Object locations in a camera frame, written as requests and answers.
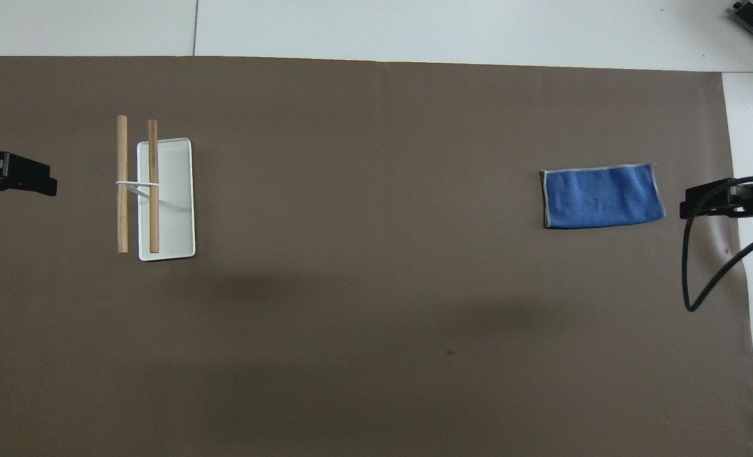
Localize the white towel rack wooden bars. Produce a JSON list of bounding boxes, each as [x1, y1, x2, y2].
[[115, 115, 197, 262]]

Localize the blue towel with grey edging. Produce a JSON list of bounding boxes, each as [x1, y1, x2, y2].
[[540, 162, 667, 230]]

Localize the black cable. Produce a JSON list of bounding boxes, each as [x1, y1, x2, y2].
[[681, 176, 753, 313]]

